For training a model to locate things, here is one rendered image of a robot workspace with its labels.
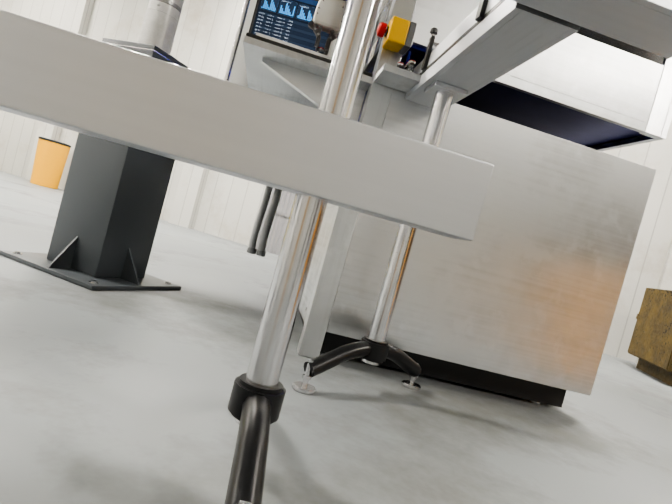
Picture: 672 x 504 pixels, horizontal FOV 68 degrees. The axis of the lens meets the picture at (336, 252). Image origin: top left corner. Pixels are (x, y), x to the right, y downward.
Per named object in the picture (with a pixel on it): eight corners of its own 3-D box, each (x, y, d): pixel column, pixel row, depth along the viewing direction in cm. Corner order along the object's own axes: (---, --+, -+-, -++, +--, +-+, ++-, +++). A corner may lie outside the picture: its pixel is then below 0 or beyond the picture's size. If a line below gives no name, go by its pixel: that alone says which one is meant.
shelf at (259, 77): (354, 130, 224) (356, 126, 223) (396, 91, 154) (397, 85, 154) (249, 97, 216) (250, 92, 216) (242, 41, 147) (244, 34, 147)
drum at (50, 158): (66, 191, 679) (78, 147, 677) (40, 186, 642) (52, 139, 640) (46, 185, 693) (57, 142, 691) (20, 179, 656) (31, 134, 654)
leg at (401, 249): (381, 361, 143) (454, 98, 140) (389, 370, 134) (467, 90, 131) (351, 354, 141) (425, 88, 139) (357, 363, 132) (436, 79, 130)
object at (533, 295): (408, 309, 374) (440, 195, 371) (583, 421, 170) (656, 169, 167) (277, 275, 358) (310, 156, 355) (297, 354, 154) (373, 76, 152)
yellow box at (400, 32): (403, 55, 151) (410, 32, 150) (410, 47, 143) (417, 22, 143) (379, 47, 149) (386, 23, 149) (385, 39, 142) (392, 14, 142)
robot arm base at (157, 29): (114, 41, 185) (127, -8, 185) (150, 62, 203) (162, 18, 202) (154, 47, 179) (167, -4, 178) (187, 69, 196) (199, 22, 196)
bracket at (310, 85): (353, 131, 165) (364, 92, 164) (355, 129, 162) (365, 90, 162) (252, 99, 160) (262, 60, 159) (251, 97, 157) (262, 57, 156)
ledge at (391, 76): (416, 96, 153) (417, 90, 153) (430, 85, 141) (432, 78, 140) (373, 82, 151) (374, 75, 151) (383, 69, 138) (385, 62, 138)
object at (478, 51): (399, 97, 153) (413, 47, 153) (446, 113, 156) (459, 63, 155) (507, 4, 86) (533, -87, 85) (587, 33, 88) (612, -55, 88)
